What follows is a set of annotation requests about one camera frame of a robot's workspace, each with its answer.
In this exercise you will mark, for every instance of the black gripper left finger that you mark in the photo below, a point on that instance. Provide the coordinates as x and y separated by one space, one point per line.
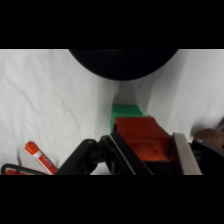
100 155

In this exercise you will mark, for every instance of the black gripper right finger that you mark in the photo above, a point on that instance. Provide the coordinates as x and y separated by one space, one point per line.
186 156

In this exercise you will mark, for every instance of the red cube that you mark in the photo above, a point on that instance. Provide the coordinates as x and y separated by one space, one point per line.
143 136

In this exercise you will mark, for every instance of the green cube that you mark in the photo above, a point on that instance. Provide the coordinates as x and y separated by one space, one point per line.
126 110

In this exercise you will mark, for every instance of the small brown object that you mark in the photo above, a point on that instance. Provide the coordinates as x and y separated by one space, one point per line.
210 136

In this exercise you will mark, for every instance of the red marker pen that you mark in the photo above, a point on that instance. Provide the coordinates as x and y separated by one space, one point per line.
41 157

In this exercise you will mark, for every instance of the black bowl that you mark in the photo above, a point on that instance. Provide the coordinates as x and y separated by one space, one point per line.
123 63

